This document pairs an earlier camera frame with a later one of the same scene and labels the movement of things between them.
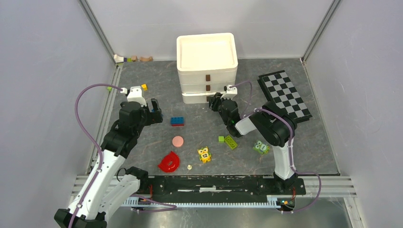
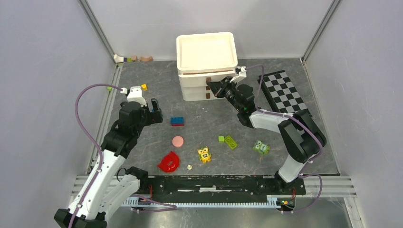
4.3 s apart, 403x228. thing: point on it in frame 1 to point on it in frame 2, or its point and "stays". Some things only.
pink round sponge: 177,141 stays
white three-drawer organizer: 206,63 stays
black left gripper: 154,116 stays
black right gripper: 214,100 to 215,86
